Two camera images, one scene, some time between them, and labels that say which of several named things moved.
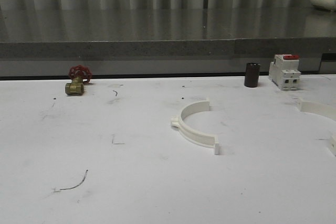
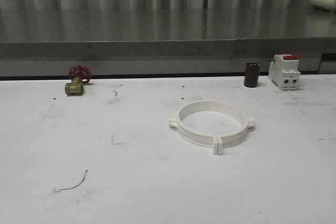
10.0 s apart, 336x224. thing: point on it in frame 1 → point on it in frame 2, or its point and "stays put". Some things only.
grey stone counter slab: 164,41 stays put
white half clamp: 318,109 → 227,139
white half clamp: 195,137 stays put
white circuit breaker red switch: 283,71 stays put
